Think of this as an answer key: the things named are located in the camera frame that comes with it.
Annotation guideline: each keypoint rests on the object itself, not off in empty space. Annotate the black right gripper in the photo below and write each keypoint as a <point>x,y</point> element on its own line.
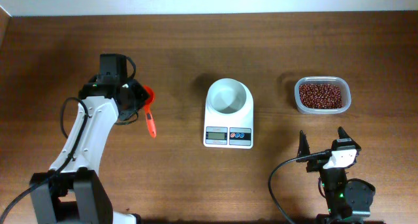
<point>315,163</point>

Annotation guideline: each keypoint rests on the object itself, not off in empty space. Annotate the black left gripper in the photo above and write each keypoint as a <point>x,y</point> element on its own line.
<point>136,85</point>

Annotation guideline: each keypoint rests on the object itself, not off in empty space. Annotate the white digital kitchen scale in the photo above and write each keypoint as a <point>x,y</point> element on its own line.
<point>230,130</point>

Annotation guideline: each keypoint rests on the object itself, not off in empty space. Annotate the orange measuring scoop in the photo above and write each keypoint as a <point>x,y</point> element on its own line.
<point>148,113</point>

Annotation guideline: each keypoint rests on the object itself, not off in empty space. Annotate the clear plastic food container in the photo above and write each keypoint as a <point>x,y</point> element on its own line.
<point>342,84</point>

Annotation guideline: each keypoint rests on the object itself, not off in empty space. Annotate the white round bowl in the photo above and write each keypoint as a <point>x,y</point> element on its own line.
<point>226,96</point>

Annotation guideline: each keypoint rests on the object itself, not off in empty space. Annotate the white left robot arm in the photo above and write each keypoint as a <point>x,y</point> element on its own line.
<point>71,192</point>

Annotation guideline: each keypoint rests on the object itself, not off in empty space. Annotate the red adzuki beans in container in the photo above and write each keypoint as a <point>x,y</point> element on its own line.
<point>320,96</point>

